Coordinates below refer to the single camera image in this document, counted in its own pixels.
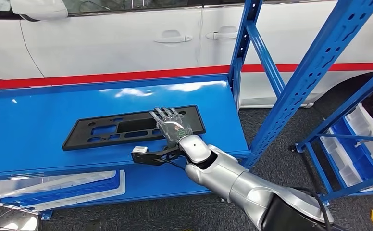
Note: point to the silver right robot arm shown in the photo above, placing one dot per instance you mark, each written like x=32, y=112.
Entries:
x=237, y=185

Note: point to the white car red stripe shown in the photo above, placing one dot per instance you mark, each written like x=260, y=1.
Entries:
x=94, y=47

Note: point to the black plastic plate holder part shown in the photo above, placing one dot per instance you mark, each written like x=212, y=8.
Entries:
x=103, y=140

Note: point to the blue metal shelf rack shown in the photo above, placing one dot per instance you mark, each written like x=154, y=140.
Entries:
x=30, y=127
x=333, y=118

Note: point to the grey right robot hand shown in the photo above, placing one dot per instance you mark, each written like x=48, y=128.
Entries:
x=173, y=127

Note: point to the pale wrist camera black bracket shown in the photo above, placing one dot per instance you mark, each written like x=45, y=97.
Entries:
x=148, y=157

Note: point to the white car side mirror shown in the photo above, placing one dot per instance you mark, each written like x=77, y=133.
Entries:
x=40, y=9

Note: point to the chrome stanchion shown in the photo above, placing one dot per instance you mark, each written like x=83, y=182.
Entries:
x=14, y=221

